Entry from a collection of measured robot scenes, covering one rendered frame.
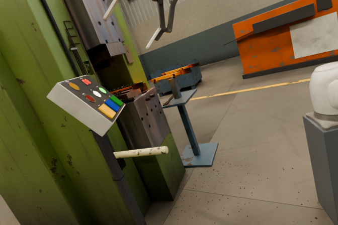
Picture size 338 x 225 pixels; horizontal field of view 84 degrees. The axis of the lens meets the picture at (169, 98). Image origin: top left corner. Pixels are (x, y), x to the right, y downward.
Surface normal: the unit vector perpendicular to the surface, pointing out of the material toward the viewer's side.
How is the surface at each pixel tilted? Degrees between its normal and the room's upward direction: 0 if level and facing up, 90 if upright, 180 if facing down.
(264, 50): 90
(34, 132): 90
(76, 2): 90
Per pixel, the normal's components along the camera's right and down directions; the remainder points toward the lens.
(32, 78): -0.34, 0.34
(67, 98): 0.07, 0.22
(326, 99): -0.75, 0.41
